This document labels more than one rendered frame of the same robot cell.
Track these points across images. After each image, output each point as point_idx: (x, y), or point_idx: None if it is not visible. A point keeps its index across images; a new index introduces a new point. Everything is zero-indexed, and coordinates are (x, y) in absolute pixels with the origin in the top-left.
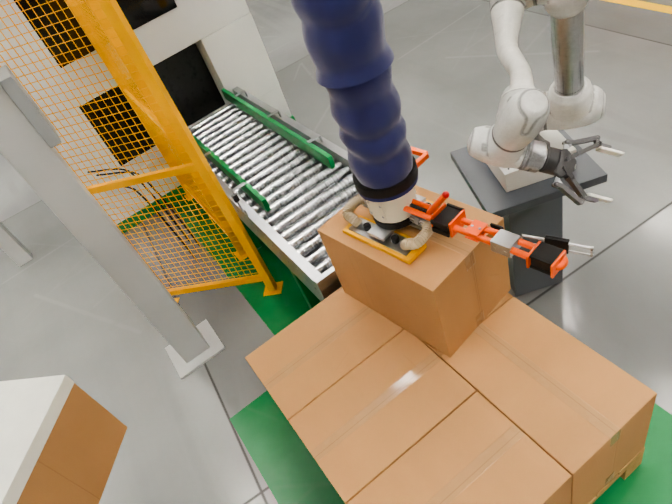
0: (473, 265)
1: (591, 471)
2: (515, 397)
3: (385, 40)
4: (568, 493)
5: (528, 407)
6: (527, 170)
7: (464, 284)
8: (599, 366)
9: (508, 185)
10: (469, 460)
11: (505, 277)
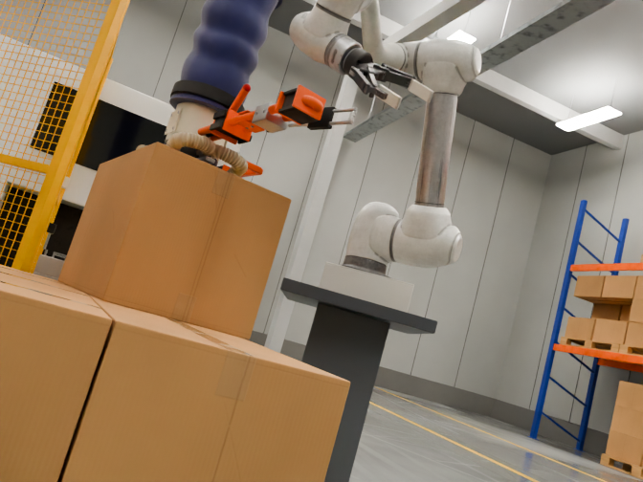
0: (224, 198)
1: (149, 417)
2: (138, 316)
3: None
4: (74, 398)
5: (144, 318)
6: (332, 54)
7: (197, 206)
8: (291, 360)
9: (323, 279)
10: None
11: (252, 300)
